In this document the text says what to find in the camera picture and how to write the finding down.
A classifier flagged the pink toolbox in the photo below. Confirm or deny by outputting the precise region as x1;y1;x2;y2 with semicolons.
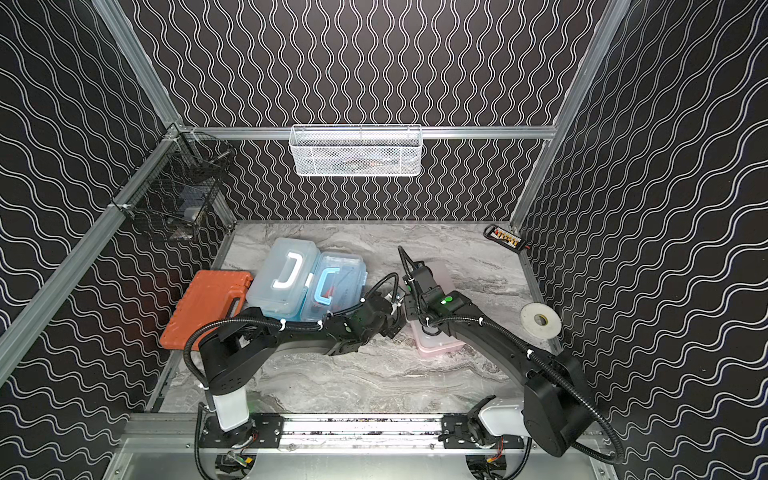
406;260;465;359

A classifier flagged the light blue front toolbox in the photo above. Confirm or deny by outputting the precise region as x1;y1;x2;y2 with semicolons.
299;251;367;322

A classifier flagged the turquoise back toolbox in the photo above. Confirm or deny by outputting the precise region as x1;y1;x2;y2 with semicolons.
246;237;320;321

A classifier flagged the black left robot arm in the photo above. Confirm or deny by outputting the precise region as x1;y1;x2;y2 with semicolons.
182;272;405;432

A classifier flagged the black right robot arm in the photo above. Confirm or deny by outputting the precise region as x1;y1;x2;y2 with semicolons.
398;247;626;465

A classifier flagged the white tape roll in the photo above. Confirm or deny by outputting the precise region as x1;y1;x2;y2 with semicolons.
520;302;562;340

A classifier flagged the red-orange plastic tool case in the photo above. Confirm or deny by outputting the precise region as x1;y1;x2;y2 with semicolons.
160;270;253;351

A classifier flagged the white wire mesh basket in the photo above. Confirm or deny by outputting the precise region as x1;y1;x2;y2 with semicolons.
289;124;424;177

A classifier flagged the black wire basket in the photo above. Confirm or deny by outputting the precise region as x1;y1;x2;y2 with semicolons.
116;126;236;243

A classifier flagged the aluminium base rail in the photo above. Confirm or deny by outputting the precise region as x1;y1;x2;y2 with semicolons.
104;401;616;479

